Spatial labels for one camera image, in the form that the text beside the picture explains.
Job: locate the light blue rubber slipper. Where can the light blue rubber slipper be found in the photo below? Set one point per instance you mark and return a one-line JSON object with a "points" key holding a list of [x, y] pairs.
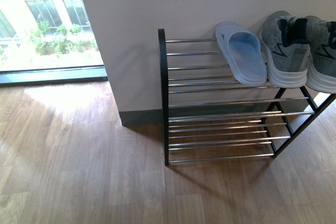
{"points": [[242, 51]]}

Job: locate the grey knit sneaker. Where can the grey knit sneaker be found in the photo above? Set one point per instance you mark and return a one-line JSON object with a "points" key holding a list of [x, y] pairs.
{"points": [[321, 71], [284, 41]]}

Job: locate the black metal shoe rack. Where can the black metal shoe rack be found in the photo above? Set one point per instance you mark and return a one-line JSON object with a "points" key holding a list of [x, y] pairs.
{"points": [[268, 124]]}

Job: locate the dark window frame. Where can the dark window frame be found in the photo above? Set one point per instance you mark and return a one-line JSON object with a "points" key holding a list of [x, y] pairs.
{"points": [[53, 75]]}

